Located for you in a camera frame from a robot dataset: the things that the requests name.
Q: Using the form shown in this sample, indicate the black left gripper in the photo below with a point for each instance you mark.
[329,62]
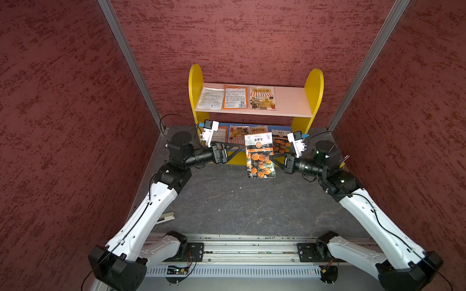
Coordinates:
[223,158]

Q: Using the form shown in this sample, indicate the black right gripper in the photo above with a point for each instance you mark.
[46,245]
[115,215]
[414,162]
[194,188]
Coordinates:
[290,163]

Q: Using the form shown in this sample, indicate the marigold seed bag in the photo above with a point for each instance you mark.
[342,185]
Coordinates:
[259,149]
[281,144]

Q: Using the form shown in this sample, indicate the orange bordered seed bag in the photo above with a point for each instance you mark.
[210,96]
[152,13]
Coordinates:
[220,135]
[236,97]

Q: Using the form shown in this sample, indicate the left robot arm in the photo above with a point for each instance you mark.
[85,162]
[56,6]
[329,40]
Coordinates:
[145,218]

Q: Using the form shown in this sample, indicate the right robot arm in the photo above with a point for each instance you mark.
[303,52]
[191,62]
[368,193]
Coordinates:
[378,225]

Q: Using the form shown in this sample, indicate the yellow wooden shelf unit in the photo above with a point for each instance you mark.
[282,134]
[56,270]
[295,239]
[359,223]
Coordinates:
[300,103]

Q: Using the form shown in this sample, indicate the white seed bag upper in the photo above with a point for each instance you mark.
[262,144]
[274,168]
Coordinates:
[211,99]

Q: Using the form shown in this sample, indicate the white grey stapler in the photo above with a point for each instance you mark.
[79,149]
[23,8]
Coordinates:
[166,217]

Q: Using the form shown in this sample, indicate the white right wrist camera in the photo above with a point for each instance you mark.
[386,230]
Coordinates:
[297,139]

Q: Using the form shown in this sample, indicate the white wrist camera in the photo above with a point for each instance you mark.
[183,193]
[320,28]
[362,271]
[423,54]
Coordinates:
[297,139]
[207,130]

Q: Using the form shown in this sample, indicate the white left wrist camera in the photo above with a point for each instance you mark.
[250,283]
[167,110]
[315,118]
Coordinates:
[207,130]

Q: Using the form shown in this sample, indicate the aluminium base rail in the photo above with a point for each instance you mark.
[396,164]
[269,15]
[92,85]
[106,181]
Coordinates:
[273,257]

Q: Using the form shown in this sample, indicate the aluminium corner post left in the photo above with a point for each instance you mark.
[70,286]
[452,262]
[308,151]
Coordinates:
[117,30]

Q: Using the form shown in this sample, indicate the aluminium corner post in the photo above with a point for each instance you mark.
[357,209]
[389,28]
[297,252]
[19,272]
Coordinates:
[391,21]
[117,30]

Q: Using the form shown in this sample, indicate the aluminium corner post right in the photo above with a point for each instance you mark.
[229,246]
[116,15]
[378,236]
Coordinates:
[391,21]

